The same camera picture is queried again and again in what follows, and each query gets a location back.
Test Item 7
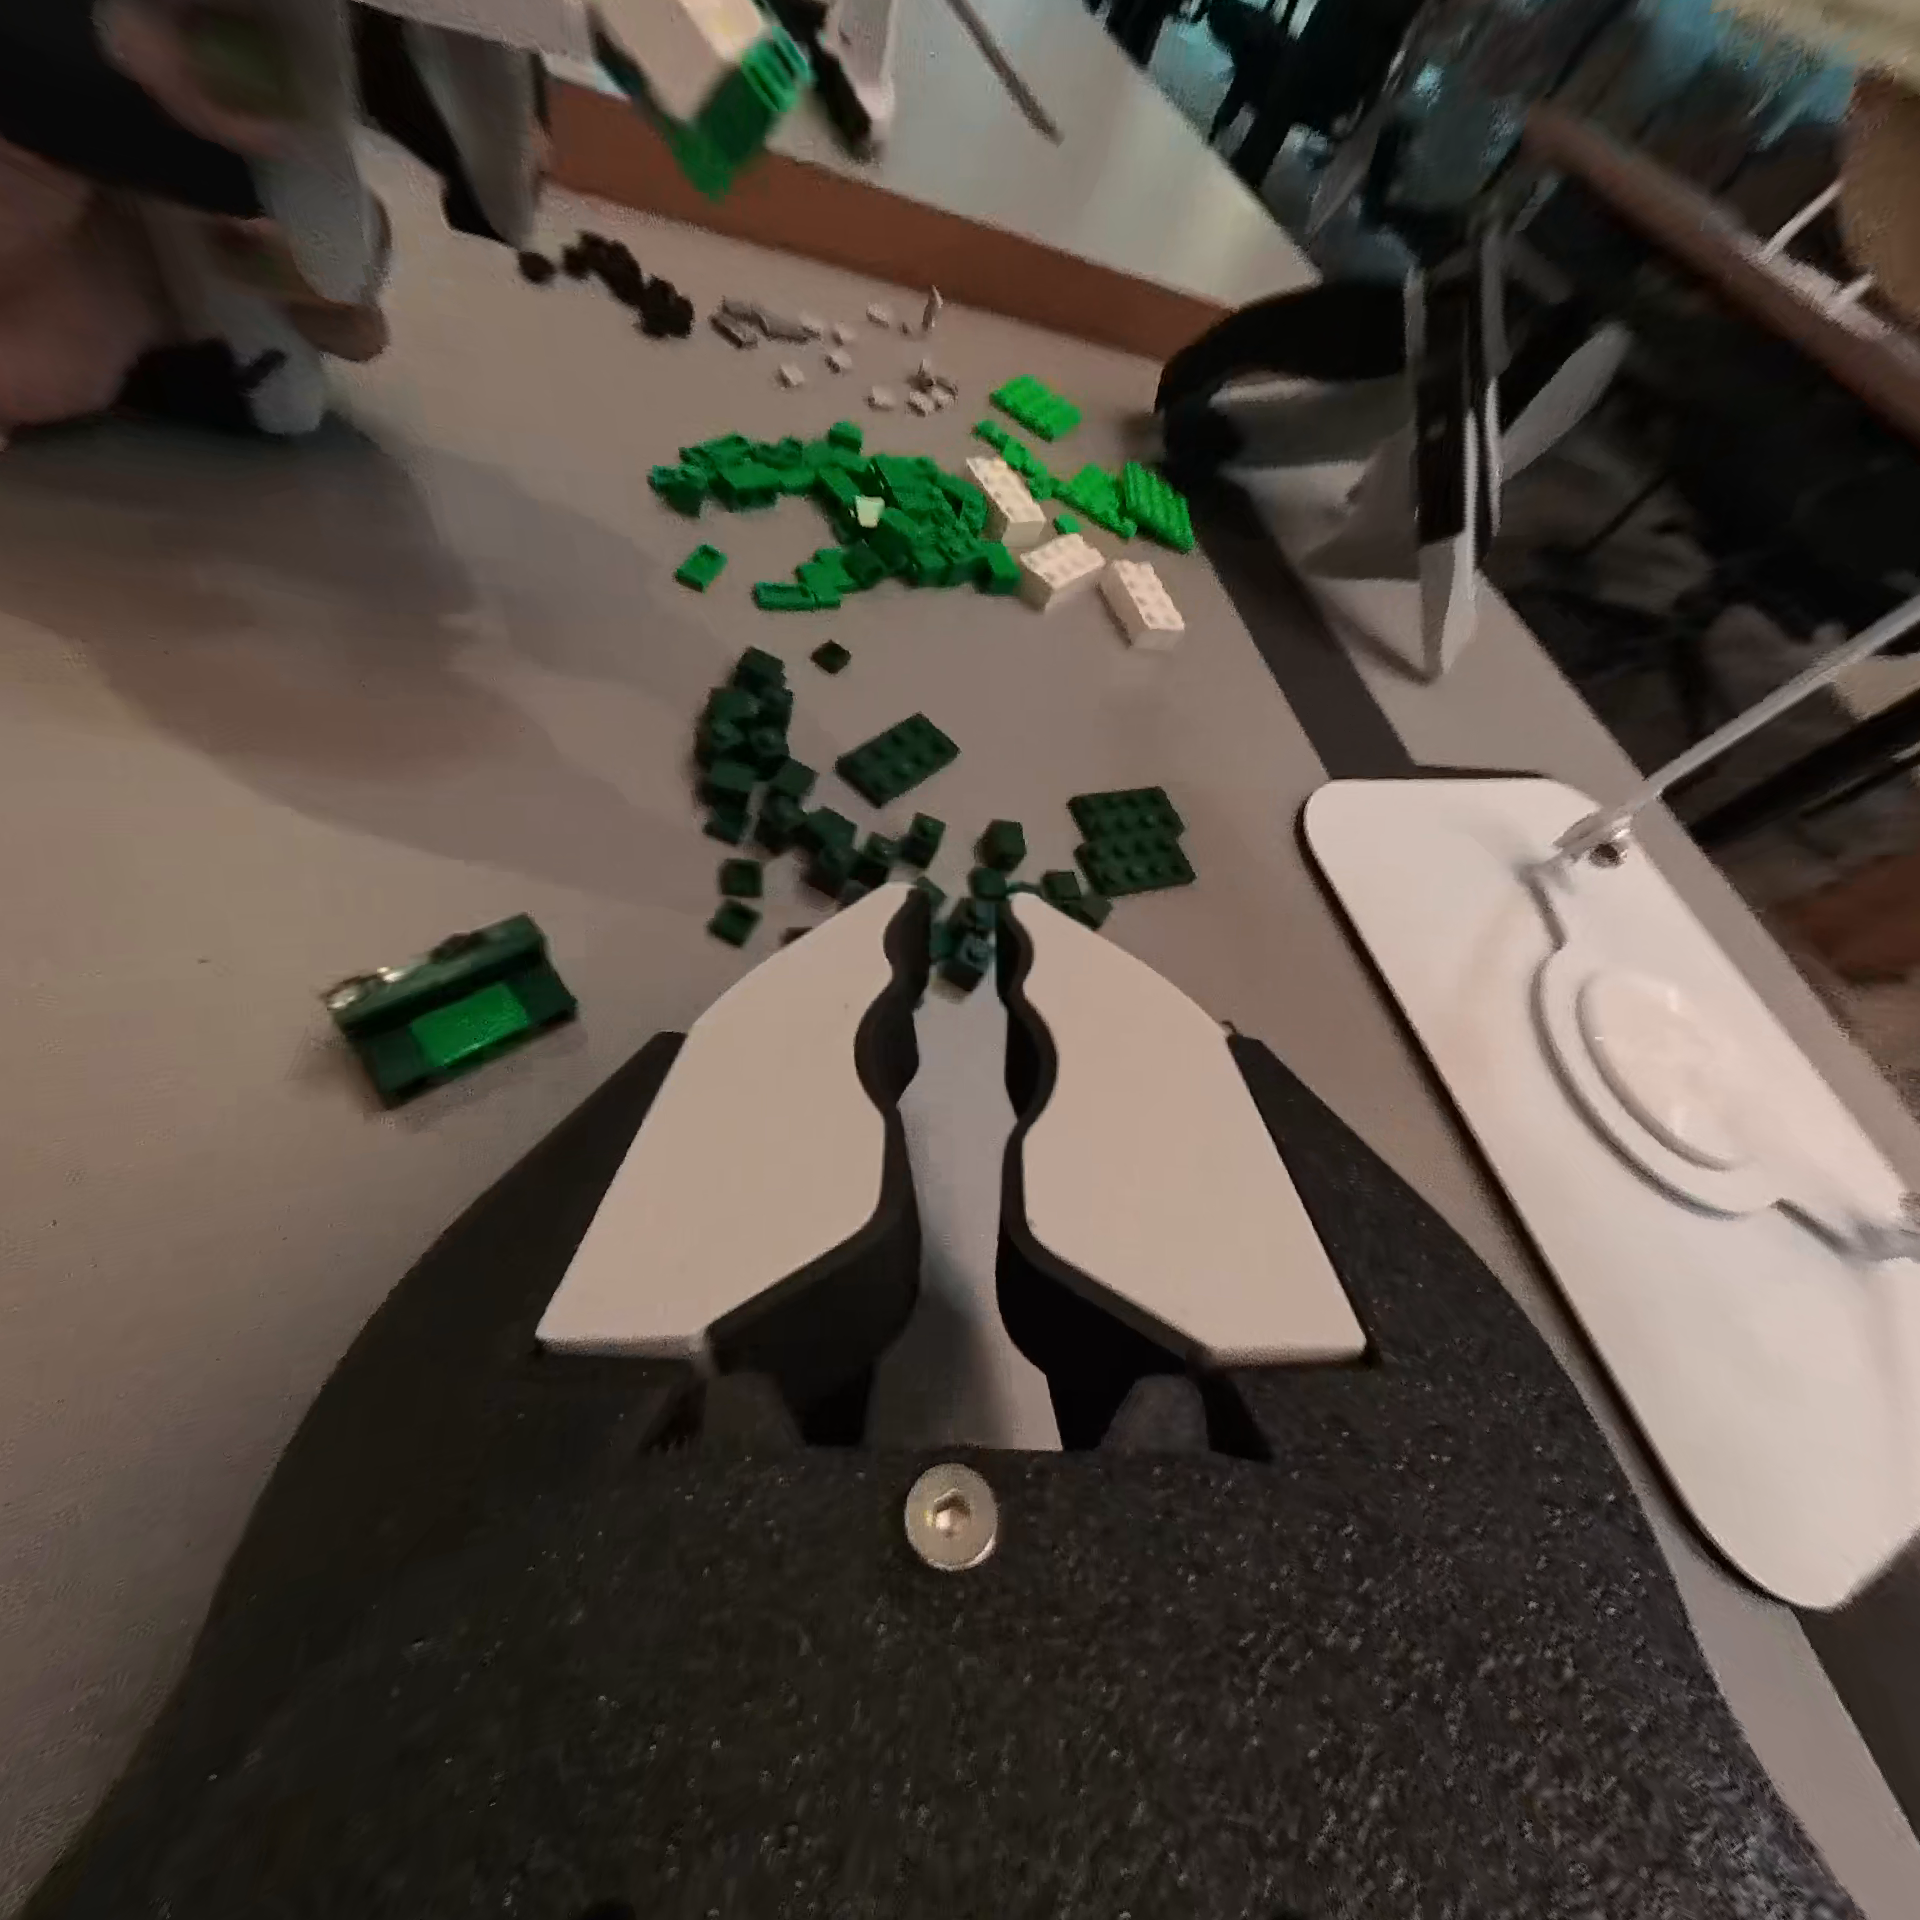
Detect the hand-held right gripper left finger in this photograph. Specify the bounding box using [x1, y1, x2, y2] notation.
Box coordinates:
[535, 882, 922, 1446]

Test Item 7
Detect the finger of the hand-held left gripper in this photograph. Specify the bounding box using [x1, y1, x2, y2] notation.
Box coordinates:
[401, 0, 547, 244]

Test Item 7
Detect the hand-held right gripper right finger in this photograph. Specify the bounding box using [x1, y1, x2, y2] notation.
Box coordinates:
[994, 903, 1373, 1450]

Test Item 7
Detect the green and white lego assembly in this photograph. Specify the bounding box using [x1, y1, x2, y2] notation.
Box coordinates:
[591, 0, 825, 203]

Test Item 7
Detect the pile of dark green lego pieces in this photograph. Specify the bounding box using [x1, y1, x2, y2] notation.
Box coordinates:
[691, 644, 1201, 994]

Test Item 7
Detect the pile of black lego pieces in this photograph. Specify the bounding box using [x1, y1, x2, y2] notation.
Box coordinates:
[515, 231, 698, 338]

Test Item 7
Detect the dark green lego subassembly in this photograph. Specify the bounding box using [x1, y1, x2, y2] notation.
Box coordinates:
[326, 911, 583, 1112]

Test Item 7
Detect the pile of grey lego pieces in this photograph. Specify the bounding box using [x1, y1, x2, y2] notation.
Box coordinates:
[710, 280, 963, 416]

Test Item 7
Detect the pile of bright green lego pieces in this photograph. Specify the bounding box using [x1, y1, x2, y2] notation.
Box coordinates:
[647, 374, 1201, 615]

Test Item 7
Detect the person's left hand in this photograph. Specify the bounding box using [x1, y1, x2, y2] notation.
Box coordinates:
[0, 147, 389, 435]

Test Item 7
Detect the white stand with dark base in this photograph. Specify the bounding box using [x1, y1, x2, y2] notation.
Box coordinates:
[816, 0, 905, 164]

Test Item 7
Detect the black and white bag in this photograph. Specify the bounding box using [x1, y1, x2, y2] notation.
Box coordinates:
[1152, 223, 1641, 680]

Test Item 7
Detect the brown office desk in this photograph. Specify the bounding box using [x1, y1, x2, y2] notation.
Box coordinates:
[1529, 112, 1920, 436]

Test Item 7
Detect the tan chair with white frame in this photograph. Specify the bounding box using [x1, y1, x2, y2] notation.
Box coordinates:
[1746, 67, 1920, 324]

